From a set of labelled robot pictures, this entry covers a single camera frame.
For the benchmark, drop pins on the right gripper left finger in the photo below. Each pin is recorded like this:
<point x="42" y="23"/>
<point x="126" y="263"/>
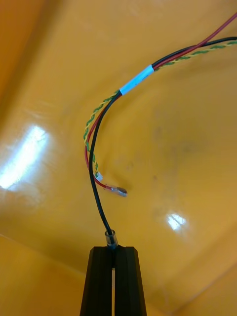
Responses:
<point x="98" y="284"/>

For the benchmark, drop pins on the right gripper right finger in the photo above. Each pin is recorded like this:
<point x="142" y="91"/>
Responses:
<point x="129" y="284"/>

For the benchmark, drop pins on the yellow-orange plastic bin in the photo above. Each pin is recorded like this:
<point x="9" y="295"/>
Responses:
<point x="172" y="160"/>

